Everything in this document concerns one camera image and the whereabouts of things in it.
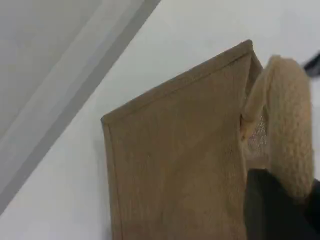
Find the brown jute tote bag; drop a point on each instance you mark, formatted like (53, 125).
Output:
(180, 160)

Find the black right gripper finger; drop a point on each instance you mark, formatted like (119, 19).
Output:
(313, 65)

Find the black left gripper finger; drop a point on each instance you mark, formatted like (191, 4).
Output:
(314, 215)
(270, 210)

